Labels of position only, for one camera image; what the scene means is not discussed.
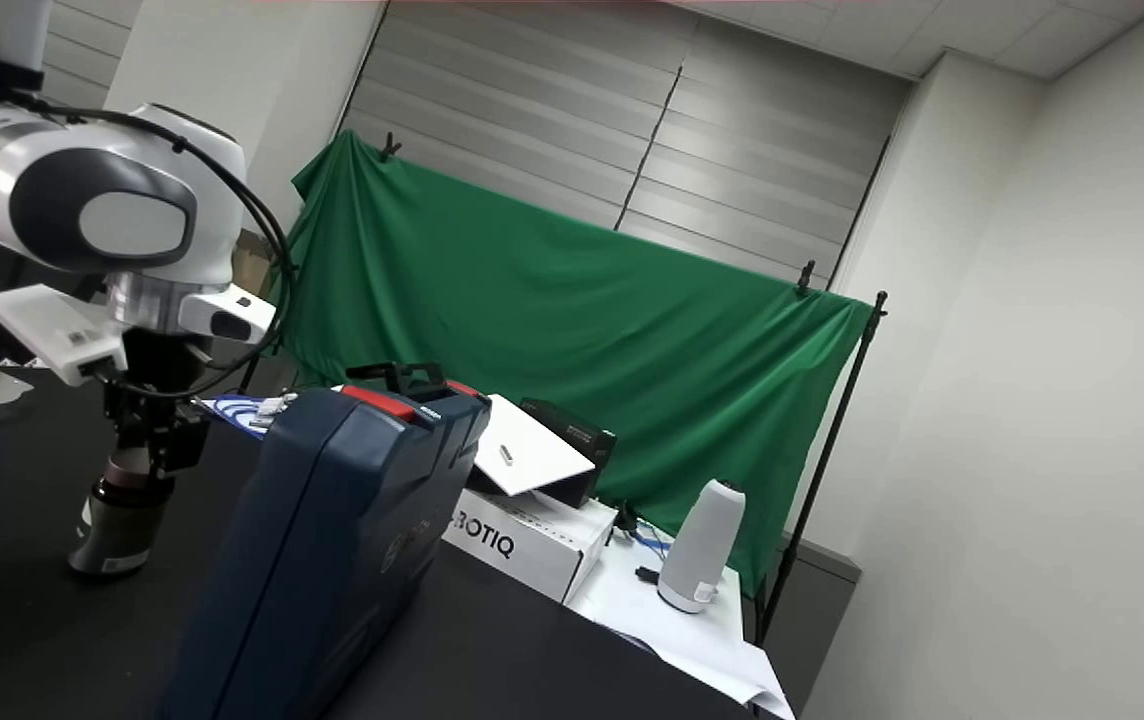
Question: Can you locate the black backdrop stand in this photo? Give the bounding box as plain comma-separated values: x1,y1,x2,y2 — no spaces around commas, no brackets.
752,286,892,645

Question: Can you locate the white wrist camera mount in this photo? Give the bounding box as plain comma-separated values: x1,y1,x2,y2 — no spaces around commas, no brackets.
0,284,127,386

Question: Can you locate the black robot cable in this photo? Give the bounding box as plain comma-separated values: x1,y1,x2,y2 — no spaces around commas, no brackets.
0,78,306,403

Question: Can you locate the green backdrop cloth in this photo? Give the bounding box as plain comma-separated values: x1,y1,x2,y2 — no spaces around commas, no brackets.
283,135,874,584

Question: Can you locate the white cardboard box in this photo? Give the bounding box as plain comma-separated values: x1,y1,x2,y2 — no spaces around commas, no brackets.
443,487,618,604

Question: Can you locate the blue plastic briefcase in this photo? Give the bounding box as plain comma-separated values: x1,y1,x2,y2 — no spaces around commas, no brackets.
160,364,493,720

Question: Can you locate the dark bottle with white cap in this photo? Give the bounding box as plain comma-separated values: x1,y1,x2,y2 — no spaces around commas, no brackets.
67,446,177,580

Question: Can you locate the white cylindrical device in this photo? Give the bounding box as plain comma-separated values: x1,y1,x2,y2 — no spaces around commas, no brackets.
655,480,744,616

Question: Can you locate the black laptop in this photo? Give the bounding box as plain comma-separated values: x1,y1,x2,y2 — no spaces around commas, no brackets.
475,391,618,507

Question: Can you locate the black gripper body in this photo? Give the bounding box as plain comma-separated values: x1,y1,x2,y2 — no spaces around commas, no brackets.
105,327,209,469

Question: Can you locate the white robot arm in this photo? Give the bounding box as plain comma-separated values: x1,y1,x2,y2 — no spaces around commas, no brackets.
0,0,272,470

